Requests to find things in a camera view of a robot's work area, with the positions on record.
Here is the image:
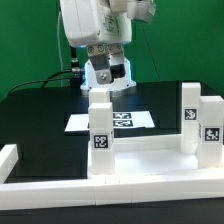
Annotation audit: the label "white desk top tray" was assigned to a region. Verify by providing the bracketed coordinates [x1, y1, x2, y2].
[85, 133, 224, 181]

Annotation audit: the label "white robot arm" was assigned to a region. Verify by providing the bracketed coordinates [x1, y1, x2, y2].
[60, 0, 156, 93]

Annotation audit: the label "white left fence piece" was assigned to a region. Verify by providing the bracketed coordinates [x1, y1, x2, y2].
[0, 144, 18, 184]

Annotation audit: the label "black cable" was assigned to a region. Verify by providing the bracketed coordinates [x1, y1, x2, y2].
[7, 69, 73, 97]

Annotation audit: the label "fiducial marker sheet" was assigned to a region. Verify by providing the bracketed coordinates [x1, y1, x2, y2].
[65, 111, 155, 132]

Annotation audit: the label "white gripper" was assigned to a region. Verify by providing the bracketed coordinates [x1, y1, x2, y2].
[60, 0, 132, 85]

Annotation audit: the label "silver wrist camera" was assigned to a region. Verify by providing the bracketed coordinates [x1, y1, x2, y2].
[127, 0, 156, 24]

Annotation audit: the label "white cable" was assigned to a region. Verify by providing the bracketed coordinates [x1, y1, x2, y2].
[56, 12, 64, 88]

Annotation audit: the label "white front fence rail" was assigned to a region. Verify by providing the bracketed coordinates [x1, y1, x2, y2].
[0, 177, 224, 211]

